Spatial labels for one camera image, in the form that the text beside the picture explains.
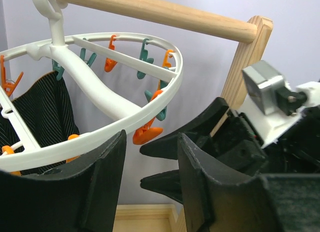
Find orange clothes peg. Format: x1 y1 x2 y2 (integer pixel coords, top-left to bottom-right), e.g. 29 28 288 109
65 134 79 163
132 117 163 145

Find wooden drying rack frame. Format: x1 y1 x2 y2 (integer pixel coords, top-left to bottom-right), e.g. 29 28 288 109
22 0 274 232

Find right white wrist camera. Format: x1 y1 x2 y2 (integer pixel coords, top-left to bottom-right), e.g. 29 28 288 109
237 60 320 148

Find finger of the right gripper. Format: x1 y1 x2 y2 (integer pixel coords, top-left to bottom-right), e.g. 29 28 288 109
140 169 183 204

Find black striped boxer shorts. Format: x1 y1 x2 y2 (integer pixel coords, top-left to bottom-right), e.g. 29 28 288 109
0 70 81 177

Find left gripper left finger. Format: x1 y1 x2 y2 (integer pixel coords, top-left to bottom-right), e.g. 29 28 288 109
0 131 127 232

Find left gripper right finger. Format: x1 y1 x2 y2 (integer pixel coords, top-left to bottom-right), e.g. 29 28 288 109
177 133 283 232

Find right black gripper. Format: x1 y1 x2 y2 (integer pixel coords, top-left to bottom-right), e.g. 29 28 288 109
139 96 320 178

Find white round clip hanger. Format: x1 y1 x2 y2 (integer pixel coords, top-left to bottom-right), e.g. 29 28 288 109
0 0 183 172

